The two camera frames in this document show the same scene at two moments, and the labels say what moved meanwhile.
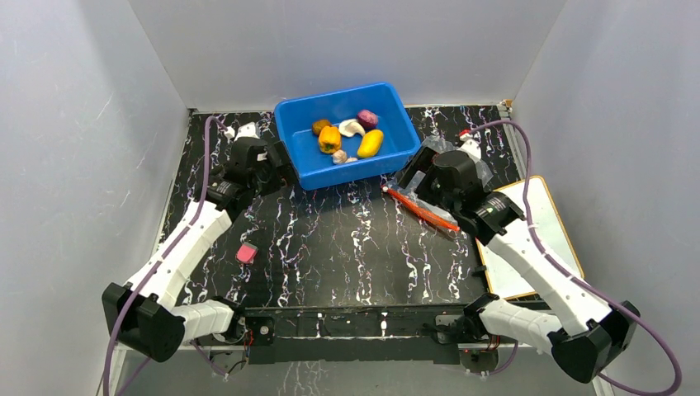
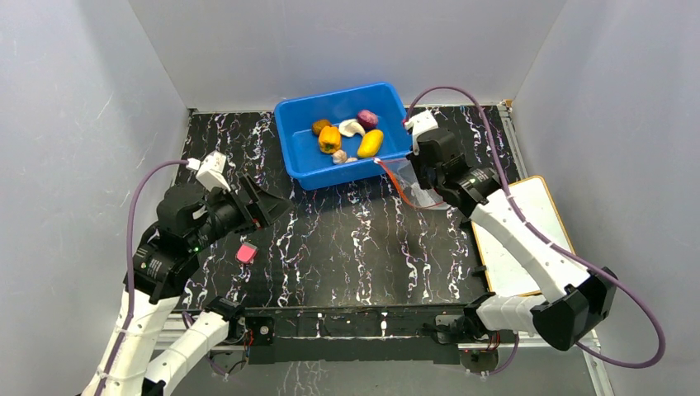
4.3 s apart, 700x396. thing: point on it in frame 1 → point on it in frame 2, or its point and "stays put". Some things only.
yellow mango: (370, 143) stays put
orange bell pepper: (329, 139) stays put
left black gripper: (287, 173) → (265, 209)
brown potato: (319, 124) stays put
